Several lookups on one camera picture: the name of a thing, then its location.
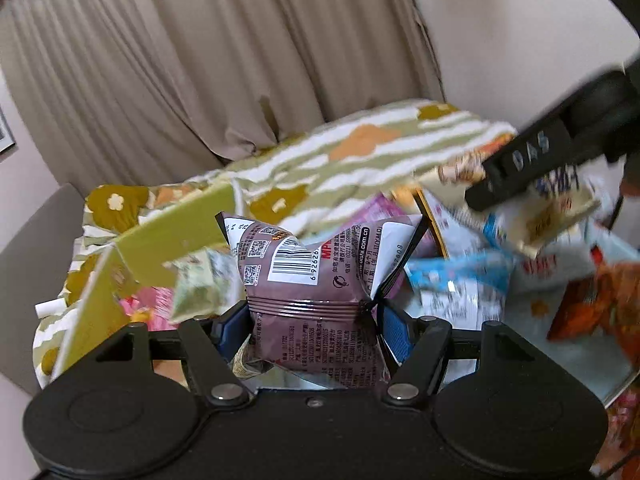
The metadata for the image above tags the green white snack packet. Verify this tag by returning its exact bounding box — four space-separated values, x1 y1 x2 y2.
171 247 247 324

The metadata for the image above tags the framed wall picture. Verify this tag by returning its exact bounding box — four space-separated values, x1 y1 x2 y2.
0 104 17 155

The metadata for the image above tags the beige curtain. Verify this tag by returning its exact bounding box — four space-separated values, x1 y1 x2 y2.
0 0 447 197

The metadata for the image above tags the beige snack packet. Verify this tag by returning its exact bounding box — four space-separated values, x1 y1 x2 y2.
516 167 602 257

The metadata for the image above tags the blue white snack packet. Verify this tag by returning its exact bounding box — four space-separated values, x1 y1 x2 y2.
404 252 517 333

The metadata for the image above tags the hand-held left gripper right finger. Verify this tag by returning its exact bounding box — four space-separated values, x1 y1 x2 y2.
375 301 535 407

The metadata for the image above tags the brown snack packet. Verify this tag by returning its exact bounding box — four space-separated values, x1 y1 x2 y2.
215 211 429 392

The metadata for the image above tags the pink patterned snack packet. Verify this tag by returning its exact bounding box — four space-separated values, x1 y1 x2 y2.
590 394 640 478

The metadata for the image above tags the grey upholstered sofa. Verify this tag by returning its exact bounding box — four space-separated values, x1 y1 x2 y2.
0 183 87 397

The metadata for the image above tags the light blue daisy table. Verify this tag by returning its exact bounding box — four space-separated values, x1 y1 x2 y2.
407 187 640 408

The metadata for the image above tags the green striped floral blanket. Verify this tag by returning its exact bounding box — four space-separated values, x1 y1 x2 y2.
32 100 519 376

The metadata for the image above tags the white gold-edged snack packet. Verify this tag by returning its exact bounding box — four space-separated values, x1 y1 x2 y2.
414 189 493 262

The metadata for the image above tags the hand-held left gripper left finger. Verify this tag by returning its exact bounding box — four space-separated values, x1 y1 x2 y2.
96 301 252 408

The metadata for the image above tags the green cardboard box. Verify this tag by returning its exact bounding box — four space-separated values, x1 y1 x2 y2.
50 180 242 378

